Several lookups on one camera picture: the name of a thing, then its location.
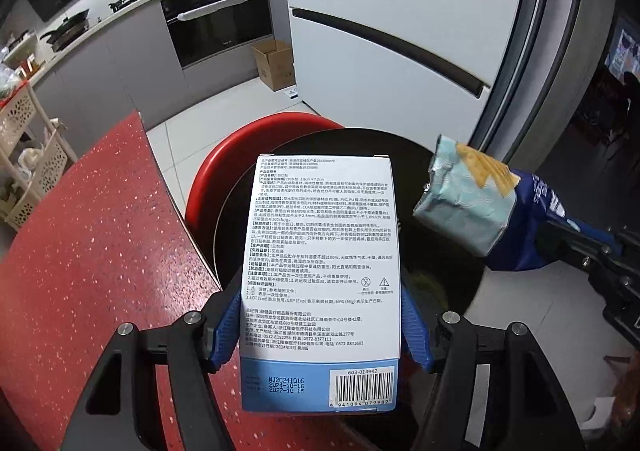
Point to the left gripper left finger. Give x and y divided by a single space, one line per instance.
119 409

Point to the white blue medicine box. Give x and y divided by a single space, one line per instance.
320 327

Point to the red chair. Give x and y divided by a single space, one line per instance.
233 157

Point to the black trash bin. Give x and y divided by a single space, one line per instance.
429 262

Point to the black wok on stove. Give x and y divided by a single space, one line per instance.
67 32

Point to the white refrigerator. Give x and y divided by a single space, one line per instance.
418 68

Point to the black built-in oven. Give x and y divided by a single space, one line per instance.
201 28

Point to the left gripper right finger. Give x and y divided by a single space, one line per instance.
526 407

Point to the cardboard box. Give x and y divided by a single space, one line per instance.
274 61

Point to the hand in orange glove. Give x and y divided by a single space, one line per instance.
626 391

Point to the beige basket trolley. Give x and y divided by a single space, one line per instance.
29 172

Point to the small blue packet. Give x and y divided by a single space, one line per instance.
489 209

